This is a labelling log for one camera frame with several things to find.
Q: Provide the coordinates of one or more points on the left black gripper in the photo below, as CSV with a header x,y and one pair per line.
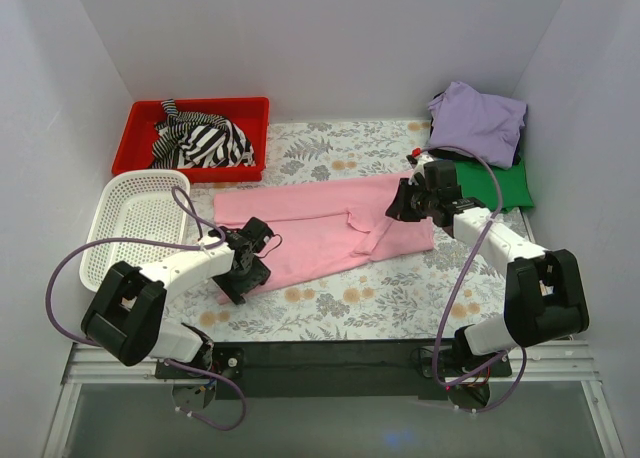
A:
x,y
236,286

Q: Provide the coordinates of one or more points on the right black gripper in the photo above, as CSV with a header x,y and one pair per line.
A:
x,y
406,204

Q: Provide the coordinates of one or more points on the pink t shirt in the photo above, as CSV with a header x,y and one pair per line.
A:
x,y
327,227

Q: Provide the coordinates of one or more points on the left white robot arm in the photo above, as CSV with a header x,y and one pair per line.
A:
x,y
126,316

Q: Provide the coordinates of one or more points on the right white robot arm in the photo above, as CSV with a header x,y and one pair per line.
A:
x,y
544,295

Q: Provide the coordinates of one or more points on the folded green shirt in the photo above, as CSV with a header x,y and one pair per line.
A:
x,y
476,182

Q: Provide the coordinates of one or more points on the floral table mat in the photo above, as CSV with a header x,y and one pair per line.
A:
x,y
398,298

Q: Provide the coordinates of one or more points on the folded purple shirt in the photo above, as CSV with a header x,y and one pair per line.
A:
x,y
475,123

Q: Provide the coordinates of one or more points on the white plastic basket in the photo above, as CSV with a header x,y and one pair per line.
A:
x,y
136,204

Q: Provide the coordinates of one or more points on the black white striped shirt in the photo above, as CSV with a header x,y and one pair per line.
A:
x,y
197,140

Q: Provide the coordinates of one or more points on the red plastic bin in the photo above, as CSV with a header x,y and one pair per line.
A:
x,y
251,114

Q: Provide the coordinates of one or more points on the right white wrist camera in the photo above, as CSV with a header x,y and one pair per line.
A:
x,y
418,174

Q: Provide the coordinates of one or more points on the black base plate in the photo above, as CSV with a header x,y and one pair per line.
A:
x,y
318,369

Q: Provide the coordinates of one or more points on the aluminium rail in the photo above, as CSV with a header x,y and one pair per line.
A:
x,y
559,361

